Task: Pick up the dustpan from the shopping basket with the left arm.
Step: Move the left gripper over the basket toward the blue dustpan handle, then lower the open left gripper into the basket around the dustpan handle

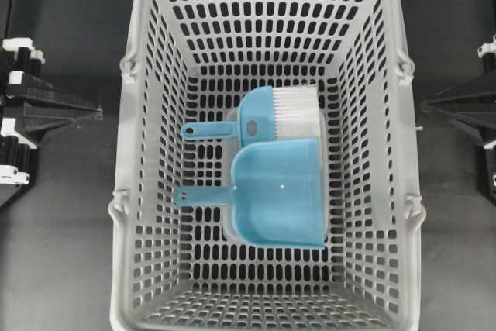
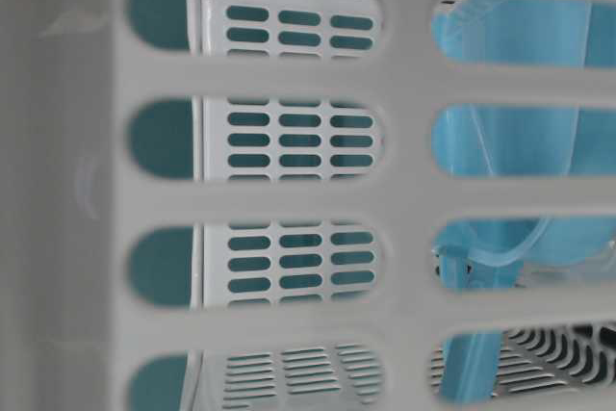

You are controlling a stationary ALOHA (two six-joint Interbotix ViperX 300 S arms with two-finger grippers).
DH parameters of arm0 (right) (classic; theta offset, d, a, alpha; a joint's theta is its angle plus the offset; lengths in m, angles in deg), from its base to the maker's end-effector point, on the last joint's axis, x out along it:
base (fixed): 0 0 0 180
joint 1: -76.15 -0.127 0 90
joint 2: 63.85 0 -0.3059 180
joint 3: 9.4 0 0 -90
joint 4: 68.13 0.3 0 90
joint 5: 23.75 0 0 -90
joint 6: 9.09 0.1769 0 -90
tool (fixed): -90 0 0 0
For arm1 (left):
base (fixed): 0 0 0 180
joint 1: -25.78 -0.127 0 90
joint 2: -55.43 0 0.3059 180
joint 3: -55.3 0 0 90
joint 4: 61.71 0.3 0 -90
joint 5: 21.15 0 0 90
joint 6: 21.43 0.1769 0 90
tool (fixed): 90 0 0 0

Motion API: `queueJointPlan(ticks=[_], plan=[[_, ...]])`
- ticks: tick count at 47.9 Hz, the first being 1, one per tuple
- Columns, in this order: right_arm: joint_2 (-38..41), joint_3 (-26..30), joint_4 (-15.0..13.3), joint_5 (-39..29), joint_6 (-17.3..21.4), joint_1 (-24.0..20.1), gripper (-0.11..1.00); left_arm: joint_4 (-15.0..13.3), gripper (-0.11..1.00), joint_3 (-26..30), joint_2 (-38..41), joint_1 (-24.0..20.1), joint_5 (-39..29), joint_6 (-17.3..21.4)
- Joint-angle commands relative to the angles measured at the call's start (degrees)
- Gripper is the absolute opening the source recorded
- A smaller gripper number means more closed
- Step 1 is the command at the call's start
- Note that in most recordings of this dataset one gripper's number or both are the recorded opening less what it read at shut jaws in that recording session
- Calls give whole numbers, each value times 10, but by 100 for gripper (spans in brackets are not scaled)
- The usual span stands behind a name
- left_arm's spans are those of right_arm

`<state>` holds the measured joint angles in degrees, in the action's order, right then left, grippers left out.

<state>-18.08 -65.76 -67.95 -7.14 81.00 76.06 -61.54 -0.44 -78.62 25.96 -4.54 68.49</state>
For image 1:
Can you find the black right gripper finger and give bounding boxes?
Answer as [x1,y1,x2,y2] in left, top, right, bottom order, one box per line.
[421,105,485,147]
[421,73,495,109]

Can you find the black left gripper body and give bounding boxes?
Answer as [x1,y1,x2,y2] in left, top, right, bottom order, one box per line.
[1,37,45,207]

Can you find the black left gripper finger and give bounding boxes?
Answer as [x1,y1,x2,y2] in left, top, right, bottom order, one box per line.
[21,108,103,146]
[7,71,101,110]

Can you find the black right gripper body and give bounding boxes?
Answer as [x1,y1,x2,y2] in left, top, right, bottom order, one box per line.
[477,36,495,197]

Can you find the blue plastic dustpan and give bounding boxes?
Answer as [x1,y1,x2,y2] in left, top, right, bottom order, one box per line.
[174,138,326,249]

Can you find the grey plastic shopping basket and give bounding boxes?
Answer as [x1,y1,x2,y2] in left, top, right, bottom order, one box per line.
[108,0,426,330]

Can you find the blue hand brush white bristles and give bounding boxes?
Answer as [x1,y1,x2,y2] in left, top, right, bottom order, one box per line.
[181,86,322,147]

